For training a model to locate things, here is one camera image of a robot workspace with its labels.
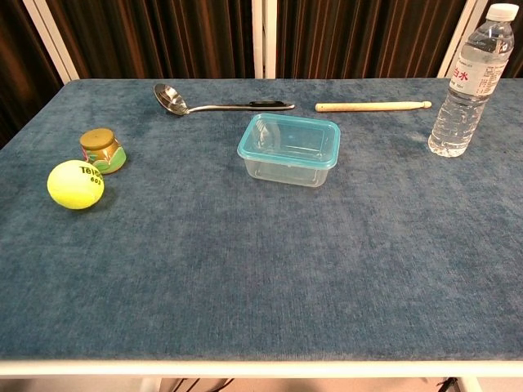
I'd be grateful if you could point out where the clear plastic container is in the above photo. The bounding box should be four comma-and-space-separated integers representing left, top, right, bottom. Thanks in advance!
239, 115, 338, 189

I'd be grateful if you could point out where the teal plastic lid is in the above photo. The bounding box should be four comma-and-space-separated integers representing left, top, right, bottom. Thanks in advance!
236, 113, 342, 169

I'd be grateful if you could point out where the small jar with gold lid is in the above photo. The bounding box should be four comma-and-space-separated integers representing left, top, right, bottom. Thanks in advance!
79, 127, 127, 176

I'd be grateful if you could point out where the blue velvet table cover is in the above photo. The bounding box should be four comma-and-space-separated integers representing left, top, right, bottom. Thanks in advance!
0, 78, 523, 363

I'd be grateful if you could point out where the stainless steel ladle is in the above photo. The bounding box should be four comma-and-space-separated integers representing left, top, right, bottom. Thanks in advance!
153, 82, 296, 118

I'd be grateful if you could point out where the wooden drumstick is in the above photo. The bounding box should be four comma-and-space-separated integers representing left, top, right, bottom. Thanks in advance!
314, 100, 432, 113

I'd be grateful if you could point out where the yellow tennis ball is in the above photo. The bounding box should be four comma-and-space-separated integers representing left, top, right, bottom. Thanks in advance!
46, 159, 105, 211

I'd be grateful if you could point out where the clear plastic water bottle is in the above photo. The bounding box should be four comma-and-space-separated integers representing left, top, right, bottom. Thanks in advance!
427, 2, 516, 158

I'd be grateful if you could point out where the white frame post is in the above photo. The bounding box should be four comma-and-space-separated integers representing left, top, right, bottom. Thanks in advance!
436, 0, 489, 78
22, 0, 81, 82
251, 0, 279, 79

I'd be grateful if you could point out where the white table frame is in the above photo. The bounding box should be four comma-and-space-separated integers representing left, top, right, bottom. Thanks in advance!
0, 359, 523, 392

